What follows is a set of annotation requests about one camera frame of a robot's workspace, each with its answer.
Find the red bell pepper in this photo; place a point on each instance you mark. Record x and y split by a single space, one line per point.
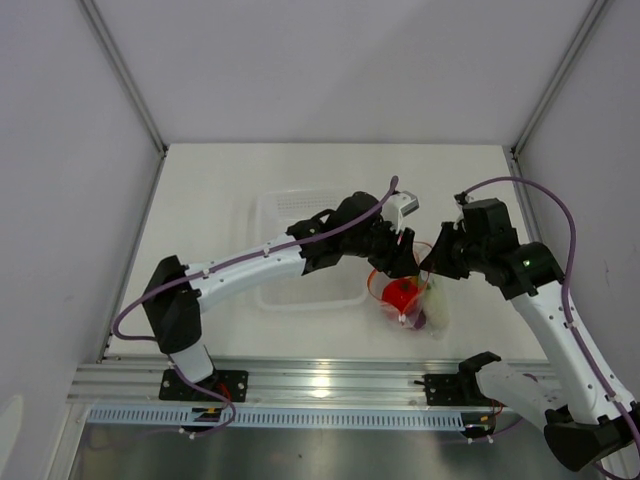
400 297

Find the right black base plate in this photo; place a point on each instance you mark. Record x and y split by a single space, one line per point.
459 389

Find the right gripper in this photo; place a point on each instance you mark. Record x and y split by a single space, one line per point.
436 261

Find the left aluminium frame post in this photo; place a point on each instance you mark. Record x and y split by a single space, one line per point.
114 57

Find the clear zip top bag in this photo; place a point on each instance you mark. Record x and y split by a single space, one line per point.
376 281

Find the purple onion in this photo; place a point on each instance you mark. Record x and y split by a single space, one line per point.
417 320

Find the white radish with leaves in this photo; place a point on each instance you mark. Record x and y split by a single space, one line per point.
435 308

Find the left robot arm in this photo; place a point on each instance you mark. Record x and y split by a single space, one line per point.
177 294

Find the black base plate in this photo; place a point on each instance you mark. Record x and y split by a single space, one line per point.
459 389
232 384

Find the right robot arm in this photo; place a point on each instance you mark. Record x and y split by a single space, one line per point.
594 415

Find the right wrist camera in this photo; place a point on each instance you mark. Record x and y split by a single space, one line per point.
487 220

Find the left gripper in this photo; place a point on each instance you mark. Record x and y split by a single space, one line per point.
398 261

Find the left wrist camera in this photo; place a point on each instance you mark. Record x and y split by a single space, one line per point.
398 207

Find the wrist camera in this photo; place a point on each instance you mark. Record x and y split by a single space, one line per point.
398 207
487 220

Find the white slotted cable duct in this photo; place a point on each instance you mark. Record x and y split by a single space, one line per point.
410 420

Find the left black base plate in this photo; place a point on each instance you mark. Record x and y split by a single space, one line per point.
232 384

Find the right aluminium frame post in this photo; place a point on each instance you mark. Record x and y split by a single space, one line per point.
577 46

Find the aluminium mounting rail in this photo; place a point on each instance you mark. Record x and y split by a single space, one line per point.
280 383

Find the aluminium frame post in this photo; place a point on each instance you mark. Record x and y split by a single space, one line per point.
114 57
577 46

